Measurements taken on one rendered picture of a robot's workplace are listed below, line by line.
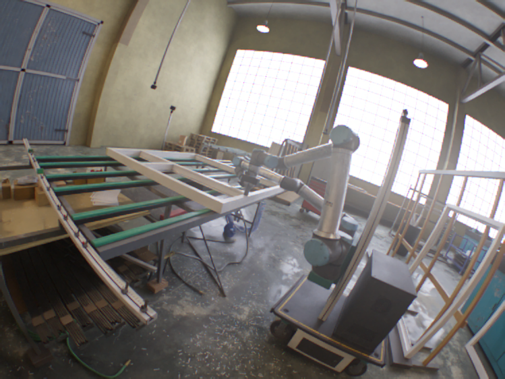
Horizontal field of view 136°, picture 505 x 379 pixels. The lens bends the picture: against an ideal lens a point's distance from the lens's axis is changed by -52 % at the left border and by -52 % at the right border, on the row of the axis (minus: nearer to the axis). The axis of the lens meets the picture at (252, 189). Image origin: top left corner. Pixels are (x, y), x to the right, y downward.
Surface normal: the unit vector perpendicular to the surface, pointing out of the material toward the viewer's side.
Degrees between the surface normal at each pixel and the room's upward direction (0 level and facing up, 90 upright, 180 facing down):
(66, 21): 90
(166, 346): 0
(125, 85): 90
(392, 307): 90
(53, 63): 90
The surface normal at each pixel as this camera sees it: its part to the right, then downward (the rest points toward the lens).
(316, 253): -0.77, 0.00
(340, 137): -0.72, -0.22
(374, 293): -0.53, 0.03
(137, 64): 0.88, 0.34
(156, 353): 0.29, -0.94
